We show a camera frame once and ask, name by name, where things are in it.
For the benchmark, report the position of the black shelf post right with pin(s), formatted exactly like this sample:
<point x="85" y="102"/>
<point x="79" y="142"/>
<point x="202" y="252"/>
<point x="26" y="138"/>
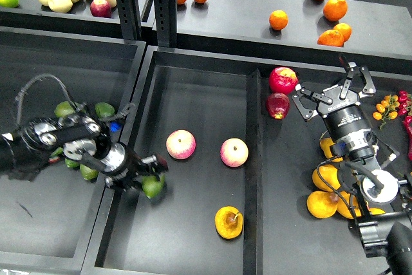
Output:
<point x="166" y="24"/>

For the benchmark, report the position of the orange on shelf right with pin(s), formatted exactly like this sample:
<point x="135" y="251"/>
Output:
<point x="345" y="29"/>

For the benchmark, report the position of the green avocado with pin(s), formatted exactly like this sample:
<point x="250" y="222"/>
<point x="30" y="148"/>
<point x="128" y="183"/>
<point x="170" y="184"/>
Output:
<point x="104" y="110"/>
<point x="64" y="109"/>
<point x="152" y="185"/>

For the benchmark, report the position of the black left tray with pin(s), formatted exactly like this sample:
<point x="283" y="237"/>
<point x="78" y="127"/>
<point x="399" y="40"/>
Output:
<point x="46" y="223"/>

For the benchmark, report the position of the dark red apple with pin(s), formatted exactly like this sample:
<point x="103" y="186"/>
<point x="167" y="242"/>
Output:
<point x="277" y="105"/>

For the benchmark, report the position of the large orange on shelf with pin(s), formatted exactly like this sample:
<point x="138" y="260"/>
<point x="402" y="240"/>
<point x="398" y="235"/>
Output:
<point x="334" y="10"/>

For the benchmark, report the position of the black shelf post left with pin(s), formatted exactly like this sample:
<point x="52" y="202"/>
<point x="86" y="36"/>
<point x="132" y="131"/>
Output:
<point x="130" y="21"/>

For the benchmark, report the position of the black shelf post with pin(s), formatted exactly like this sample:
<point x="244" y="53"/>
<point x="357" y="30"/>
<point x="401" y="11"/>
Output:
<point x="166" y="24"/>
<point x="130" y="21"/>

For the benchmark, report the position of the black centre tray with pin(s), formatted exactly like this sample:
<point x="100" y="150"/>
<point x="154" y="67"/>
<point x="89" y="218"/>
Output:
<point x="217" y="97"/>

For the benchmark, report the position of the black tray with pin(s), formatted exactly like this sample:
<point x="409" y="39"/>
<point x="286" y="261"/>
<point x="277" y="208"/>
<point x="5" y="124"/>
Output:
<point x="217" y="97"/>
<point x="46" y="223"/>

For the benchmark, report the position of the pink apple left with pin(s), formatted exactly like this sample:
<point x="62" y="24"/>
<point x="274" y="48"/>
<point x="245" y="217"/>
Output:
<point x="181" y="144"/>

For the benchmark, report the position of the yellow pear upper pile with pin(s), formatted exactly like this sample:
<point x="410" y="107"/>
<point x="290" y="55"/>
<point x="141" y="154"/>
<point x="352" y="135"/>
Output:
<point x="328" y="173"/>

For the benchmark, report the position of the green avocado by tray wall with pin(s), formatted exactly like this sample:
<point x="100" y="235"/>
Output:
<point x="104" y="110"/>

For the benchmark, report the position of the green avocado top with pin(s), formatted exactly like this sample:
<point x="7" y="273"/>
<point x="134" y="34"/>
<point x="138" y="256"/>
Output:
<point x="64" y="109"/>

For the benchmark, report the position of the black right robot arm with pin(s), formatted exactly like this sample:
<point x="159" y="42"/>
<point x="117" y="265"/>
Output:
<point x="380" y="203"/>

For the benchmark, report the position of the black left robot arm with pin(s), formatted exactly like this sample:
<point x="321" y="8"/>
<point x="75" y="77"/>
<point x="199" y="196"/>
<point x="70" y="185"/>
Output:
<point x="83" y="137"/>

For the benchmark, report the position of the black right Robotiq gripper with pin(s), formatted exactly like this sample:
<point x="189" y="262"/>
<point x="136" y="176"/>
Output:
<point x="339" y="107"/>

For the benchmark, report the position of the orange on shelf front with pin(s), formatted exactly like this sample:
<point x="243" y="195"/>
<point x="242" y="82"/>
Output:
<point x="331" y="38"/>

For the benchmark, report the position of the red chili peppers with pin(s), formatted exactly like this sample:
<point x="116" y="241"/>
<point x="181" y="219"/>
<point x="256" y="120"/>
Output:
<point x="404" y="98"/>

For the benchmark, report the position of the orange on shelf middle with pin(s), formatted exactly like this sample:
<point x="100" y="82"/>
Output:
<point x="278" y="20"/>

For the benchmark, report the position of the bright red apple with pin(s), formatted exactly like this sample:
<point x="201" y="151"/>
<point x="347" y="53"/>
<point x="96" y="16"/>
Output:
<point x="283" y="80"/>

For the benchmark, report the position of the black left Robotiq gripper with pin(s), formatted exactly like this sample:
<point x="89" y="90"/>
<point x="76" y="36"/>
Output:
<point x="123" y="167"/>

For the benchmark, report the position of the orange cherry tomato bunch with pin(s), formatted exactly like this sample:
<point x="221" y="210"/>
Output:
<point x="386" y="110"/>

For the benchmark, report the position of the red apple on shelf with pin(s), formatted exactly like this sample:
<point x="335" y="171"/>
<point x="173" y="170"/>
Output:
<point x="100" y="8"/>

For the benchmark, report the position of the pink apple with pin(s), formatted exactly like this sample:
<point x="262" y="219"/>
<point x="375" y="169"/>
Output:
<point x="181" y="144"/>
<point x="234" y="152"/>

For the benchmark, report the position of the pink apple right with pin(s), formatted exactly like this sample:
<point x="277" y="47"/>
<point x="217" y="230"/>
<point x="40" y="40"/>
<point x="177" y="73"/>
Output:
<point x="234" y="152"/>

